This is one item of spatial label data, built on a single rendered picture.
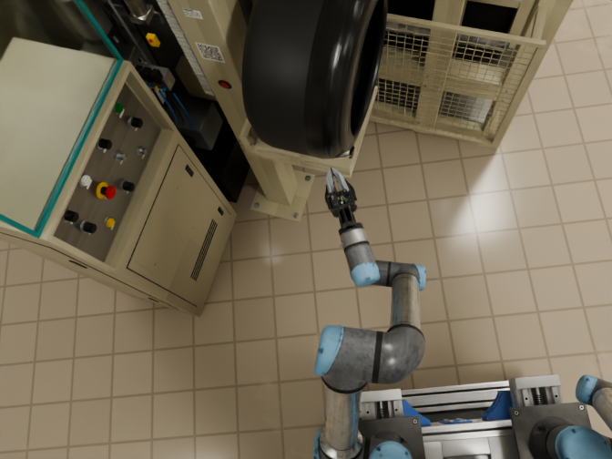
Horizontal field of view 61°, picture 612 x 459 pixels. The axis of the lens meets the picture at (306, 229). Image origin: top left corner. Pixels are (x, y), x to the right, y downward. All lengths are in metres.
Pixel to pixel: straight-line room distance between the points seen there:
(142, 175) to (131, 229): 0.20
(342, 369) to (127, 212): 0.97
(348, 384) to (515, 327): 1.44
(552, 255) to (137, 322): 2.01
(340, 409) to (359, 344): 0.21
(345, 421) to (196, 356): 1.34
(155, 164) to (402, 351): 1.09
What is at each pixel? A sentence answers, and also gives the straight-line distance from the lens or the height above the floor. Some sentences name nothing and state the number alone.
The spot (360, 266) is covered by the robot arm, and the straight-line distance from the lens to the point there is 1.41.
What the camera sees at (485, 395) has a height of 0.23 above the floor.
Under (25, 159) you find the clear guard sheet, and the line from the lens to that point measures 1.39.
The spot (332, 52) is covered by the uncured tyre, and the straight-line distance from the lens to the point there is 1.30.
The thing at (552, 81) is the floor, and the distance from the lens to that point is 3.08.
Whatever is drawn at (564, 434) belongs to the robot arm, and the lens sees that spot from 1.60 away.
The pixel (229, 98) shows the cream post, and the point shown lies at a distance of 1.80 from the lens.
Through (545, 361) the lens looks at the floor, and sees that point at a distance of 2.57.
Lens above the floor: 2.44
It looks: 71 degrees down
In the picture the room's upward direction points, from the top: 20 degrees counter-clockwise
